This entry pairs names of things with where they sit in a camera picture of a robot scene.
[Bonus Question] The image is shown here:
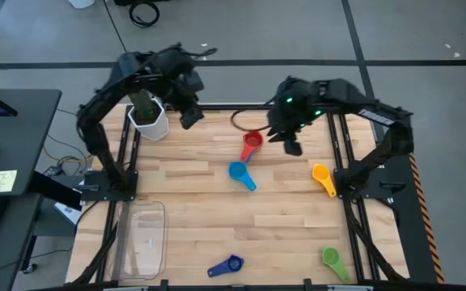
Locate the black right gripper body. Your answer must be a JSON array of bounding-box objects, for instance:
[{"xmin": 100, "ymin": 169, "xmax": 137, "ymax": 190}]
[{"xmin": 267, "ymin": 76, "xmax": 329, "ymax": 134}]

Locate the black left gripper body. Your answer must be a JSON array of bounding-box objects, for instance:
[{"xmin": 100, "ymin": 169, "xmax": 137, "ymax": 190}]
[{"xmin": 163, "ymin": 68, "xmax": 205, "ymax": 109}]

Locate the red measuring cup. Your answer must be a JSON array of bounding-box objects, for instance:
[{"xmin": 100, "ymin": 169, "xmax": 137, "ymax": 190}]
[{"xmin": 239, "ymin": 130, "xmax": 265, "ymax": 164}]

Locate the yellow measuring cup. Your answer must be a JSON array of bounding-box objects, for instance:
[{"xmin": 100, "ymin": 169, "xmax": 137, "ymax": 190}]
[{"xmin": 311, "ymin": 162, "xmax": 338, "ymax": 199}]

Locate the light blue measuring cup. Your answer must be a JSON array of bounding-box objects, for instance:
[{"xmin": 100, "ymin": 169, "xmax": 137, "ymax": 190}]
[{"xmin": 227, "ymin": 160, "xmax": 258, "ymax": 192}]

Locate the green measuring cup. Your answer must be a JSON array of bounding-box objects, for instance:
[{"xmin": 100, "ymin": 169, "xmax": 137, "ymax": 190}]
[{"xmin": 321, "ymin": 246, "xmax": 351, "ymax": 284}]

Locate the dark blue measuring cup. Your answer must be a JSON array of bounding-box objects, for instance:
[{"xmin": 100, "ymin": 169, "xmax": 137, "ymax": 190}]
[{"xmin": 206, "ymin": 254, "xmax": 245, "ymax": 279}]

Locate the clear plastic basket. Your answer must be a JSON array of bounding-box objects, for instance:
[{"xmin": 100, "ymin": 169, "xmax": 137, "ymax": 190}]
[{"xmin": 111, "ymin": 200, "xmax": 169, "ymax": 282}]

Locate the white plant pot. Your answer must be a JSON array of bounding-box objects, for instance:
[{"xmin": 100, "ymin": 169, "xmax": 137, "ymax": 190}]
[{"xmin": 126, "ymin": 98, "xmax": 170, "ymax": 142}]

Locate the green cactus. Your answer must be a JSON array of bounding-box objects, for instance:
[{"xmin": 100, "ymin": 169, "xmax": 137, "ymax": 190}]
[{"xmin": 129, "ymin": 89, "xmax": 159, "ymax": 124}]

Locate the black power strip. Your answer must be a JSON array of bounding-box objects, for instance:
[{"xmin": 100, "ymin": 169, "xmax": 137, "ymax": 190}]
[{"xmin": 42, "ymin": 163, "xmax": 65, "ymax": 178}]

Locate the black flat board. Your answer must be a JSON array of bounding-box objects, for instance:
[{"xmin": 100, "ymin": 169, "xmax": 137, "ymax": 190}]
[{"xmin": 28, "ymin": 171, "xmax": 83, "ymax": 211}]

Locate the black panel with hazard stripe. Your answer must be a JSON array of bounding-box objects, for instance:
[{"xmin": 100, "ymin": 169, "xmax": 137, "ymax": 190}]
[{"xmin": 378, "ymin": 153, "xmax": 447, "ymax": 284}]

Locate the black desk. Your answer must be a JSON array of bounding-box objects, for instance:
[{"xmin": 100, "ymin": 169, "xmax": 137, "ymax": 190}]
[
  {"xmin": 0, "ymin": 192, "xmax": 44, "ymax": 291},
  {"xmin": 0, "ymin": 88, "xmax": 62, "ymax": 199}
]

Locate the yellow sticky note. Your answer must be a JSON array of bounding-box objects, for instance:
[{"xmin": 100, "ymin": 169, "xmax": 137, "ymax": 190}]
[{"xmin": 0, "ymin": 169, "xmax": 18, "ymax": 194}]

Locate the black cable loop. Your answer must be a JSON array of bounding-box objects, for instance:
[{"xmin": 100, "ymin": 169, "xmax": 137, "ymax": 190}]
[{"xmin": 231, "ymin": 108, "xmax": 277, "ymax": 133}]

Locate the black cable coil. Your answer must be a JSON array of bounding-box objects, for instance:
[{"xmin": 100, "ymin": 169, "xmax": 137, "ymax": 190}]
[{"xmin": 128, "ymin": 0, "xmax": 161, "ymax": 28}]

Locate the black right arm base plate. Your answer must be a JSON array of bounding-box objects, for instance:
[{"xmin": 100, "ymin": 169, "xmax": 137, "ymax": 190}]
[{"xmin": 333, "ymin": 166, "xmax": 408, "ymax": 200}]

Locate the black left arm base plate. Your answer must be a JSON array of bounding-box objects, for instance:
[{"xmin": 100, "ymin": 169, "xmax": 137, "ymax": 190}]
[{"xmin": 79, "ymin": 168, "xmax": 139, "ymax": 202}]

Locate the yellow cable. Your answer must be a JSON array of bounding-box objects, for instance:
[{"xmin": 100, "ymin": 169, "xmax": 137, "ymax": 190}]
[{"xmin": 40, "ymin": 145, "xmax": 92, "ymax": 165}]

